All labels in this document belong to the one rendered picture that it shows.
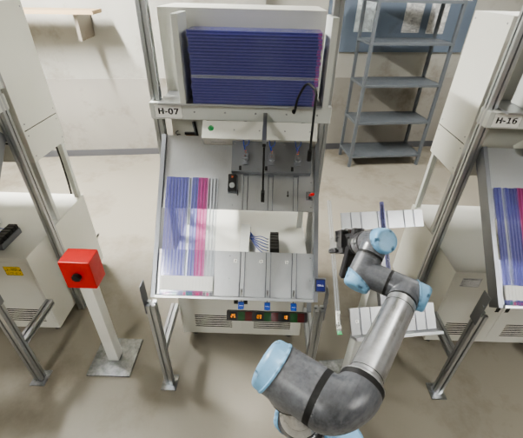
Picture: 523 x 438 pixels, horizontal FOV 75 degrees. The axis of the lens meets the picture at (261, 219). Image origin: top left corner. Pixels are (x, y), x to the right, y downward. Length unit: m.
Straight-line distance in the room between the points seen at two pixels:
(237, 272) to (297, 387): 0.81
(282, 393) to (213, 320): 1.38
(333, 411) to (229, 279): 0.86
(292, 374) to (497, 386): 1.84
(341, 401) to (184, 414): 1.38
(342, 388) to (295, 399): 0.09
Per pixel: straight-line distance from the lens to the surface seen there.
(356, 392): 0.75
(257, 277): 1.46
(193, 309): 2.04
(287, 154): 1.48
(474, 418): 2.29
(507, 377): 2.54
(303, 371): 0.74
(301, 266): 1.47
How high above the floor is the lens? 1.81
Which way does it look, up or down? 35 degrees down
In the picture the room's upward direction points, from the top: 1 degrees clockwise
